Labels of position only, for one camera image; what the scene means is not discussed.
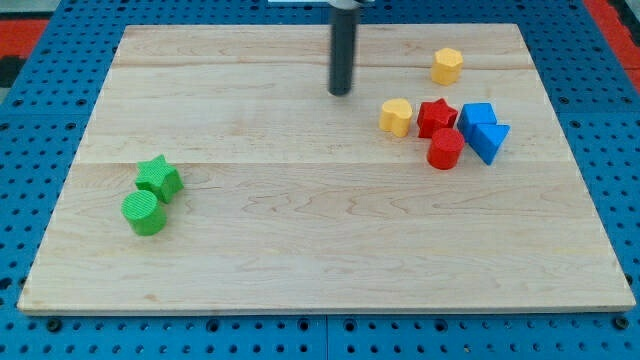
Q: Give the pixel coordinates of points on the yellow heart block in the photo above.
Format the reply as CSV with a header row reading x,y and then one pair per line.
x,y
395,116

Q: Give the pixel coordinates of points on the yellow hexagon block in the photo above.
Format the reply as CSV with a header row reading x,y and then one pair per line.
x,y
447,66

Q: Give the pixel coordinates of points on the light wooden board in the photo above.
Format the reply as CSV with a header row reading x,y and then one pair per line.
x,y
296,202

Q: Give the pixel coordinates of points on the red star block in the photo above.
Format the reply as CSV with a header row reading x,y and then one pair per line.
x,y
435,115

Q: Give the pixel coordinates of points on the red cylinder block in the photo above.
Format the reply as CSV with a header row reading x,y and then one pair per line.
x,y
445,148

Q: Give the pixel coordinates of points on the green star block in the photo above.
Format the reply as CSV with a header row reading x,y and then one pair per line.
x,y
160,178

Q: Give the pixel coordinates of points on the blue cube block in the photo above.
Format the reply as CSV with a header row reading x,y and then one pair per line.
x,y
473,114

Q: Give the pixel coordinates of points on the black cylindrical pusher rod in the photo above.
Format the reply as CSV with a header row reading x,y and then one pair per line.
x,y
344,19

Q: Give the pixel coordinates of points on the blue triangle block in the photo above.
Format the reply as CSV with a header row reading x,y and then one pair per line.
x,y
487,139

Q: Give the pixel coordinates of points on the green cylinder block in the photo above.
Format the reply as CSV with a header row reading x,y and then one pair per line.
x,y
143,212

